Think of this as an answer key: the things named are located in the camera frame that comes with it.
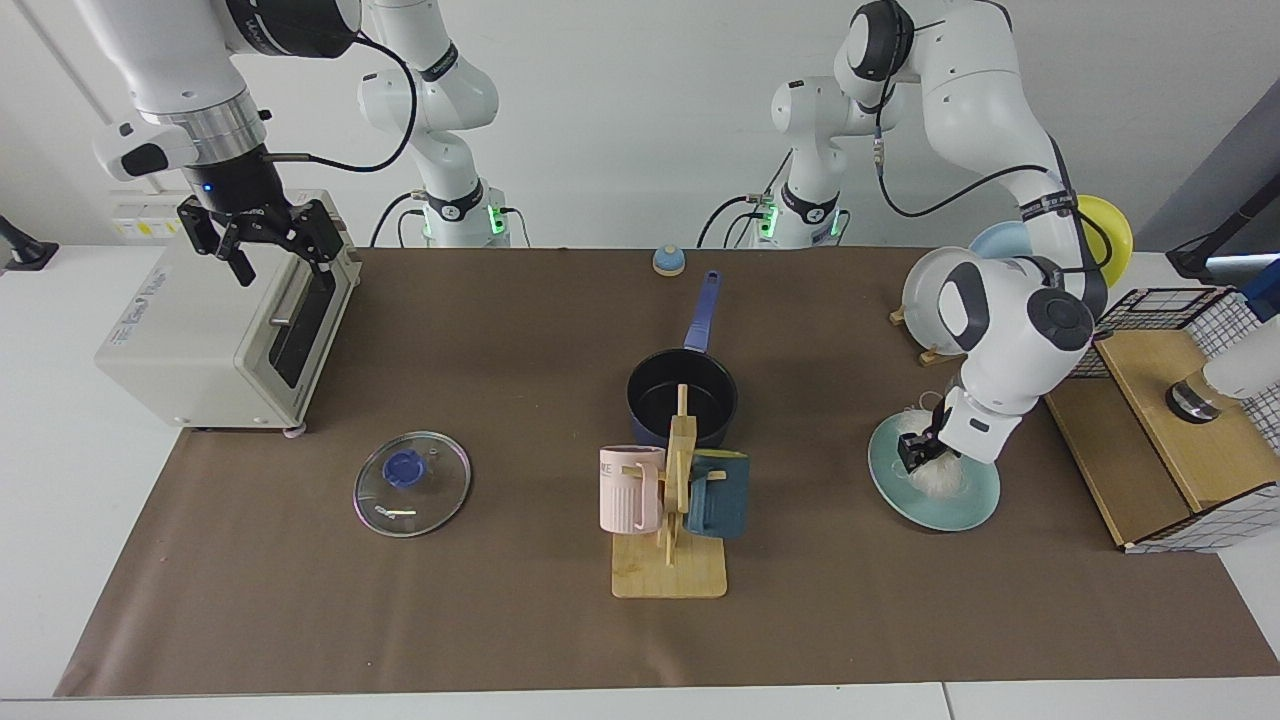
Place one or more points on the white vermicelli bundle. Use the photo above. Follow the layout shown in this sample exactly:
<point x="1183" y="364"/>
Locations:
<point x="945" y="480"/>

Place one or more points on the glass lid with blue knob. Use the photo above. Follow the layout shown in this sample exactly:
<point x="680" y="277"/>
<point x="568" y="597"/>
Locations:
<point x="425" y="495"/>

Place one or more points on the teal plate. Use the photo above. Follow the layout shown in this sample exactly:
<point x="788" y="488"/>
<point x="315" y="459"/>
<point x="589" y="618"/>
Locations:
<point x="960" y="510"/>

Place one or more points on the wooden plate rack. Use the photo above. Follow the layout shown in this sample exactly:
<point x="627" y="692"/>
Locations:
<point x="935" y="356"/>

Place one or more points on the white plate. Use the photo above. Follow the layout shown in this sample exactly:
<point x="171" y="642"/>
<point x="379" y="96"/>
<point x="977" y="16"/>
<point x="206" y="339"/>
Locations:
<point x="920" y="300"/>

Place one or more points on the light blue plate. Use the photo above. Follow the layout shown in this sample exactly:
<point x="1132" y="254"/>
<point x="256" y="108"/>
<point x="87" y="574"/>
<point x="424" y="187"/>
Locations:
<point x="1000" y="243"/>

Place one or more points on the yellow plate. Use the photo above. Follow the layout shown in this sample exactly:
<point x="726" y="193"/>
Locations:
<point x="1115" y="235"/>

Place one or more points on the pale toaster oven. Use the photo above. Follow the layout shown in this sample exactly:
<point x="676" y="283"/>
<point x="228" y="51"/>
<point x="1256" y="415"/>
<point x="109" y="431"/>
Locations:
<point x="190" y="330"/>

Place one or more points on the dark teal cup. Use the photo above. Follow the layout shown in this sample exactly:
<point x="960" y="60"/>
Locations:
<point x="722" y="500"/>

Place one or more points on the black clamp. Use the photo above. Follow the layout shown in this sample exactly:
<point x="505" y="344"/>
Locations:
<point x="25" y="250"/>

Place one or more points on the wooden cup stand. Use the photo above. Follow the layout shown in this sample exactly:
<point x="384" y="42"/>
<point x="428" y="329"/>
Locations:
<point x="670" y="575"/>

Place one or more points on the pink ribbed cup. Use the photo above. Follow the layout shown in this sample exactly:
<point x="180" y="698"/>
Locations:
<point x="625" y="495"/>

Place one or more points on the small blue round thing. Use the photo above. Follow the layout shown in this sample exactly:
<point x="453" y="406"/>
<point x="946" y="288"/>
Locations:
<point x="669" y="262"/>

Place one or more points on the black stand pole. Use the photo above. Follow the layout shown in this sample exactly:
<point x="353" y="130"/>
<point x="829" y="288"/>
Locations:
<point x="1190" y="262"/>

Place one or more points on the brown table cloth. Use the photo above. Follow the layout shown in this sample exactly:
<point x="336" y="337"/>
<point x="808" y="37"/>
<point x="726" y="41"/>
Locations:
<point x="400" y="620"/>

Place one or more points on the blue block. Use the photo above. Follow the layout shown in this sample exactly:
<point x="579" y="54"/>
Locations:
<point x="1265" y="295"/>

